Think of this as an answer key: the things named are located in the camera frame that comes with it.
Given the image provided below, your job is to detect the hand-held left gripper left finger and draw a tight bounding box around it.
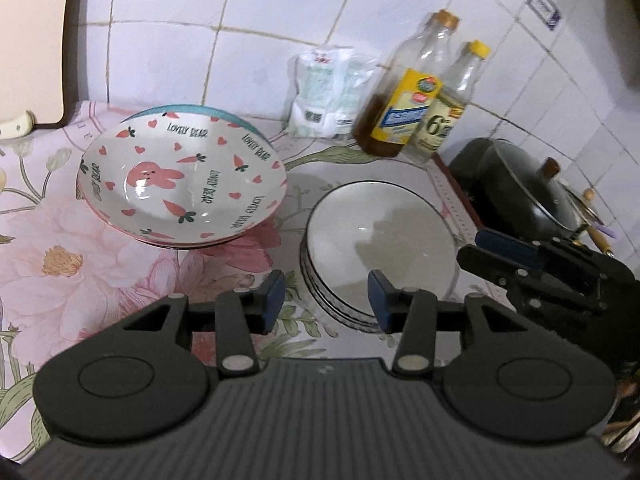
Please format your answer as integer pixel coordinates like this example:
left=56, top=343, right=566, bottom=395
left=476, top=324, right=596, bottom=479
left=122, top=270, right=287, bottom=379

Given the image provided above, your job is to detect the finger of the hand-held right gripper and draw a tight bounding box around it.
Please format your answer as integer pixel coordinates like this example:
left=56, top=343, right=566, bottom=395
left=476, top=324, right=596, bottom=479
left=475, top=229, right=601, bottom=273
left=456, top=244, right=603, bottom=313

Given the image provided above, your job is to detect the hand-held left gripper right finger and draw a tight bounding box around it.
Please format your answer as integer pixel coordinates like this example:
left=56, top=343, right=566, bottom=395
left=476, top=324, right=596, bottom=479
left=366, top=269, right=530, bottom=377

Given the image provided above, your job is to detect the white carrot print plate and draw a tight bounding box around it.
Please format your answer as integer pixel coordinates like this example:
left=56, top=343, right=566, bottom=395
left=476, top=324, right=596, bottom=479
left=76, top=108, right=288, bottom=248

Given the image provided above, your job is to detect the teal fried egg plate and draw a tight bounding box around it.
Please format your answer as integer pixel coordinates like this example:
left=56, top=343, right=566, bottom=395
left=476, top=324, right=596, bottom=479
left=122, top=103, right=266, bottom=136

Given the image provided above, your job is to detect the glass pot lid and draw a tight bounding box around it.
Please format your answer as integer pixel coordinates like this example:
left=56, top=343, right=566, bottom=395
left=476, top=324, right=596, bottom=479
left=492, top=140, right=598, bottom=242

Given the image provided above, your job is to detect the black cooking pot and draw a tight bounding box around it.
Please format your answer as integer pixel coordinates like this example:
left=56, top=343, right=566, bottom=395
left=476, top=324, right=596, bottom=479
left=448, top=137, right=583, bottom=243

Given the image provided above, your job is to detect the small yellow cap bottle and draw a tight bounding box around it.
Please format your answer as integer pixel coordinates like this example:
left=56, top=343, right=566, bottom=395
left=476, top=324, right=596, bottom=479
left=402, top=40, right=492, bottom=165

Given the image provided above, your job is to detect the large yellow label oil bottle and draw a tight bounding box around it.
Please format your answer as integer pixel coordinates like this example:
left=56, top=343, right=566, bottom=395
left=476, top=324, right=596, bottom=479
left=351, top=9, right=461, bottom=158

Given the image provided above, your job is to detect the floral table cover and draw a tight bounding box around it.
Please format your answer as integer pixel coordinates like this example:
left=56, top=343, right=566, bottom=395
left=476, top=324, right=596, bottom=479
left=0, top=100, right=506, bottom=463

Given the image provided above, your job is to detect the white plastic bag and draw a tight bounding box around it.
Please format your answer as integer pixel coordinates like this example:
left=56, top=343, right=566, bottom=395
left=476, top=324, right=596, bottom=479
left=286, top=46, right=383, bottom=141

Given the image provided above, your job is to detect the cream cutting board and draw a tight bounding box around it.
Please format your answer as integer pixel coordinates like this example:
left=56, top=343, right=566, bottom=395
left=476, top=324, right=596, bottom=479
left=0, top=0, right=97, bottom=130

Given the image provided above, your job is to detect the wooden handled utensil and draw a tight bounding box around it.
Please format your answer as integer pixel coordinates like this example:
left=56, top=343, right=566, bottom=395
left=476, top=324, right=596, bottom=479
left=582, top=189, right=615, bottom=257

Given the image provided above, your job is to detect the blue wall sticker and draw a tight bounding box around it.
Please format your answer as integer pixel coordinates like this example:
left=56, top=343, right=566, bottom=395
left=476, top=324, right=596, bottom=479
left=529, top=0, right=562, bottom=32

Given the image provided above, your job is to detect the white handled cleaver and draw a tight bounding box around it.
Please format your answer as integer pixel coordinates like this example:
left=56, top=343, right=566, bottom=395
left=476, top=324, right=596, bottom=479
left=0, top=111, right=37, bottom=139

